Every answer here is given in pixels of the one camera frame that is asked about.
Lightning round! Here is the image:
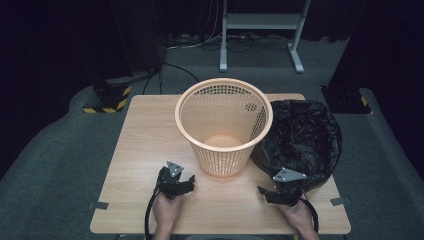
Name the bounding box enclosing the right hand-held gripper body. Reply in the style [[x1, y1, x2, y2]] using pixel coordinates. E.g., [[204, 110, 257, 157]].
[[270, 167, 308, 208]]

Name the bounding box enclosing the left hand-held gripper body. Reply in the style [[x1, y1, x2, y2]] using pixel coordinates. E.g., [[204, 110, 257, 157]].
[[155, 160, 190, 201]]

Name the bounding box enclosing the black plastic garbage bag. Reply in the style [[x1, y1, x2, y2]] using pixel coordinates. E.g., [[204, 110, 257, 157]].
[[250, 99, 344, 192]]

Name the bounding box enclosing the peach plastic mesh wastebasket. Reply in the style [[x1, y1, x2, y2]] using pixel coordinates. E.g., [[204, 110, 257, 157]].
[[174, 77, 274, 178]]

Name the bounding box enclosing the person's left hand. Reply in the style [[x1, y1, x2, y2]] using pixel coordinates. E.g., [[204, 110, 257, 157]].
[[152, 192, 184, 232]]

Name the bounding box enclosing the person's right hand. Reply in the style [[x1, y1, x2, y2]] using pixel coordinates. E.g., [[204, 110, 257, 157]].
[[277, 199, 316, 235]]

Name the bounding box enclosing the grey tape piece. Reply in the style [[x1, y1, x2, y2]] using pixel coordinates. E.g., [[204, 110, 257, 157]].
[[329, 196, 352, 207], [87, 200, 110, 211]]

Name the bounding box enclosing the black yellow striped stand base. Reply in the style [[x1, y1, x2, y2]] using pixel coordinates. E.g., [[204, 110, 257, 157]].
[[82, 84, 134, 115], [320, 85, 373, 115]]

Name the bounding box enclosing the grey metal stand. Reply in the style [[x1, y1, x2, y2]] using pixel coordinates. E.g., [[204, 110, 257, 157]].
[[218, 0, 313, 75]]

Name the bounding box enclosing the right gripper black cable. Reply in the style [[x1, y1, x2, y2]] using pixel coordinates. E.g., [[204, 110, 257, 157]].
[[299, 190, 320, 234]]

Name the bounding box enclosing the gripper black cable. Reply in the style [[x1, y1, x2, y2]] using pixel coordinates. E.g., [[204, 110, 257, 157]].
[[299, 190, 320, 234], [143, 188, 162, 240]]

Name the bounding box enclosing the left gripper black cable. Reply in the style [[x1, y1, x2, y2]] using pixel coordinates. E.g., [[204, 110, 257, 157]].
[[143, 188, 162, 240]]

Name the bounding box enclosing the black floor cable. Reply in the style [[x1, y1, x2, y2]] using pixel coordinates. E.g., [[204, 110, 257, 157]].
[[142, 61, 201, 96]]

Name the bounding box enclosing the bundle of floor cables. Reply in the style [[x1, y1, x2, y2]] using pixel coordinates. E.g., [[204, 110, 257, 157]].
[[165, 31, 292, 54]]

